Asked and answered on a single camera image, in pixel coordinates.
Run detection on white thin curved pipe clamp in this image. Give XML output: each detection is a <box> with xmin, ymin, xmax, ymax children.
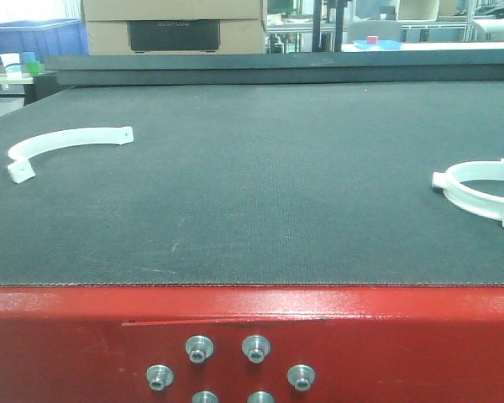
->
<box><xmin>7</xmin><ymin>126</ymin><xmax>134</xmax><ymax>184</ymax></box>

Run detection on white thick curved pipe clamp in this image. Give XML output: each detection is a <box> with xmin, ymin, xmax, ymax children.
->
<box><xmin>432</xmin><ymin>158</ymin><xmax>504</xmax><ymax>228</ymax></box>

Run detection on red metal robot base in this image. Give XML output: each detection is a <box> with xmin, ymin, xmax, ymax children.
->
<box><xmin>0</xmin><ymin>286</ymin><xmax>504</xmax><ymax>402</ymax></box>

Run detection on dark grey table mat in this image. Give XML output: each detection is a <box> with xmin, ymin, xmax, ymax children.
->
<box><xmin>0</xmin><ymin>81</ymin><xmax>504</xmax><ymax>285</ymax></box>

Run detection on blue tray with red cube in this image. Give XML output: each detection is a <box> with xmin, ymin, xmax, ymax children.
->
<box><xmin>353</xmin><ymin>35</ymin><xmax>403</xmax><ymax>50</ymax></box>

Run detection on cardboard box with black window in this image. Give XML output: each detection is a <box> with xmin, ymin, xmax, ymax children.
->
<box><xmin>81</xmin><ymin>0</ymin><xmax>267</xmax><ymax>55</ymax></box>

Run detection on green small cup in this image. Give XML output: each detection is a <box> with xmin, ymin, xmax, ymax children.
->
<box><xmin>24</xmin><ymin>61</ymin><xmax>42</xmax><ymax>76</ymax></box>

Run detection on blue plastic crate background left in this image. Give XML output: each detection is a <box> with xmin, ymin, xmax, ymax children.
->
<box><xmin>0</xmin><ymin>18</ymin><xmax>89</xmax><ymax>64</ymax></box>

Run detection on white paper cup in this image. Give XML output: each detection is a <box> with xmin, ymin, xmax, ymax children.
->
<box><xmin>0</xmin><ymin>53</ymin><xmax>23</xmax><ymax>80</ymax></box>

